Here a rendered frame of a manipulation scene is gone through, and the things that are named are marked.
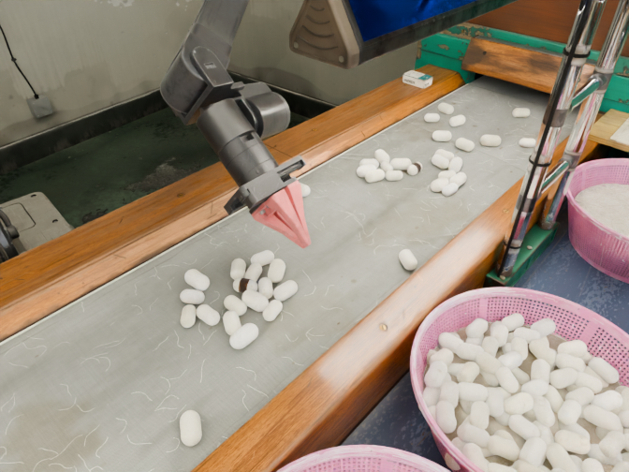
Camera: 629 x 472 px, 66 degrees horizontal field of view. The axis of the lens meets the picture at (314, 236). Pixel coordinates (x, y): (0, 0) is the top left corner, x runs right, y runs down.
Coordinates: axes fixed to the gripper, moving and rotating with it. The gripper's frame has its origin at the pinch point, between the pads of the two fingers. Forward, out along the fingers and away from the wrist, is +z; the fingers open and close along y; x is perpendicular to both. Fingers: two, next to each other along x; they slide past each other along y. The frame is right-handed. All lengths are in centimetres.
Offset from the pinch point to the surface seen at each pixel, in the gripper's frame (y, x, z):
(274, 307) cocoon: -6.7, 3.7, 4.8
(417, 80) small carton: 63, 18, -16
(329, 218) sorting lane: 13.4, 10.3, -0.7
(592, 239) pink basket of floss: 37.6, -9.6, 24.8
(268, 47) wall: 152, 148, -102
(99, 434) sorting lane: -29.4, 6.1, 4.4
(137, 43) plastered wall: 97, 170, -138
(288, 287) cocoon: -3.2, 4.2, 3.9
